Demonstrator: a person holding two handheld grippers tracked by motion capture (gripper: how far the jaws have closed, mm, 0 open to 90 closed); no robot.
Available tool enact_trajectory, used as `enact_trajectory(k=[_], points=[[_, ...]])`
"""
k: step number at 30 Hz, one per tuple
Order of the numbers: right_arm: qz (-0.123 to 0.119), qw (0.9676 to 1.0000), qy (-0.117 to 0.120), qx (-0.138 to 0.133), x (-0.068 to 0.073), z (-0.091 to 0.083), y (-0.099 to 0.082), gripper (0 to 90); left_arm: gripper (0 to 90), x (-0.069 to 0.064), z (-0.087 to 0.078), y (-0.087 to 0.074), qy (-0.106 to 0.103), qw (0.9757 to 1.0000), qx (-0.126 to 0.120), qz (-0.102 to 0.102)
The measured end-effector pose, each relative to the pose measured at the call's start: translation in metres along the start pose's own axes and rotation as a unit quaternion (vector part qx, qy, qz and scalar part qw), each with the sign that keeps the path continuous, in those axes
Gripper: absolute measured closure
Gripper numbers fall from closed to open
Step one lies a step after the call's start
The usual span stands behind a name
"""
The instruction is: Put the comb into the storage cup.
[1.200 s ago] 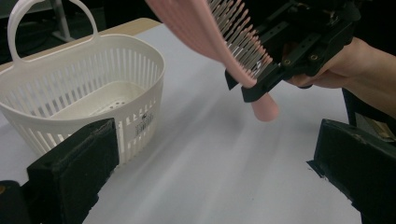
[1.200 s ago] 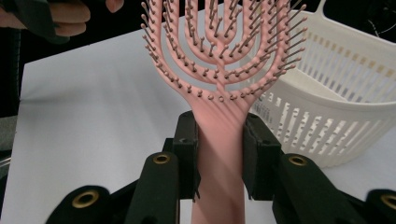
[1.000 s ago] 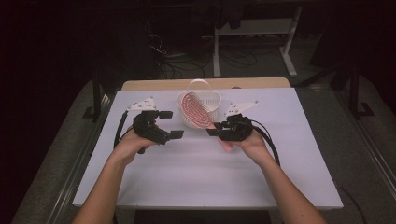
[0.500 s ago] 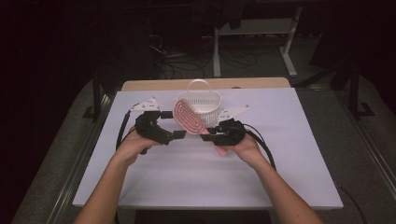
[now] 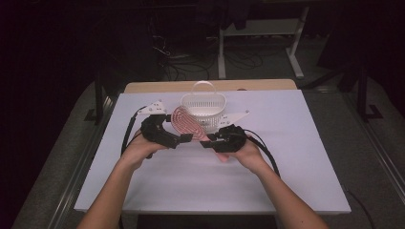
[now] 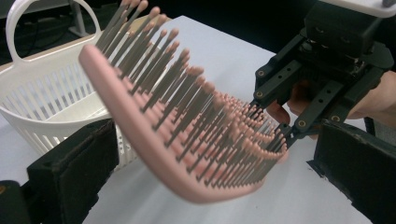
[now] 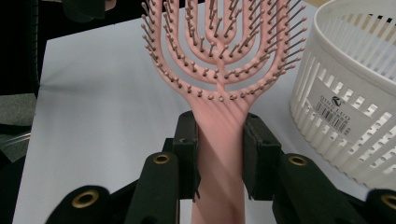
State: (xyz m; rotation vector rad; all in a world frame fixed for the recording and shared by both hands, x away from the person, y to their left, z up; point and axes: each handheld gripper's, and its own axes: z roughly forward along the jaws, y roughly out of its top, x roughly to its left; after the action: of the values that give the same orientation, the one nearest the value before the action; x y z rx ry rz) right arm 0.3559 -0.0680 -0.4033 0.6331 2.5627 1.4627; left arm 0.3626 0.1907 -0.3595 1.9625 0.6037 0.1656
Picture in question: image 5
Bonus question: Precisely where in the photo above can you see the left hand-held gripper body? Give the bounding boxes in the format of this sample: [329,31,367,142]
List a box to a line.
[137,99,181,150]

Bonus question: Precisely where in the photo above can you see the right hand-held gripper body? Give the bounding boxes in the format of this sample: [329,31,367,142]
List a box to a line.
[209,109,250,154]

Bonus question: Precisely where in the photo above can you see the pink hairbrush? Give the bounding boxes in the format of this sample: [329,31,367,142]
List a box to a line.
[170,105,231,164]

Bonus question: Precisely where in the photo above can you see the white plastic basket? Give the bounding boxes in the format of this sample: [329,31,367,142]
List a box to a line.
[180,80,227,135]

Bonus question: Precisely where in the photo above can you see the person's left hand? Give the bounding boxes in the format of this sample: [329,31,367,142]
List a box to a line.
[121,128,169,171]

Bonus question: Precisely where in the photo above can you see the person's right hand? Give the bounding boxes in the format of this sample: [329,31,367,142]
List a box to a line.
[216,138,272,176]

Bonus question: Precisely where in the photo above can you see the wooden board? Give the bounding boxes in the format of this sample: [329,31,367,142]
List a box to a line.
[123,78,298,94]

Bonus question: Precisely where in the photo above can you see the black metal stand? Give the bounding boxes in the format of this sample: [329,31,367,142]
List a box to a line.
[355,61,385,122]
[83,71,109,124]

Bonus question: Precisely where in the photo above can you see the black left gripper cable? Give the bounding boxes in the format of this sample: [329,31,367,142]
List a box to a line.
[120,106,148,157]

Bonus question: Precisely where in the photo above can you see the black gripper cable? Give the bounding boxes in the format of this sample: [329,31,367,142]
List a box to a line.
[120,106,148,157]
[242,128,282,178]

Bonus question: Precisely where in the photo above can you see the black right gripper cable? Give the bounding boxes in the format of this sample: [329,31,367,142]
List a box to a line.
[242,128,282,178]

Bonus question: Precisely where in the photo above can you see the tangle of black floor cables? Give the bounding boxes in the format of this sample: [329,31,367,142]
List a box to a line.
[152,33,275,81]

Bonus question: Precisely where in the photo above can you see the metal floor rail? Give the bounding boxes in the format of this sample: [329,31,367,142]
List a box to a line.
[47,94,119,229]
[343,92,405,204]

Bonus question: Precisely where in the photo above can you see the white metal desk frame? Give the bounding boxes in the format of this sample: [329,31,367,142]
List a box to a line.
[217,6,310,80]

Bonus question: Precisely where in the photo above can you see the thin black floor cable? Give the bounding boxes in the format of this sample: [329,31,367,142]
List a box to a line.
[345,190,377,229]

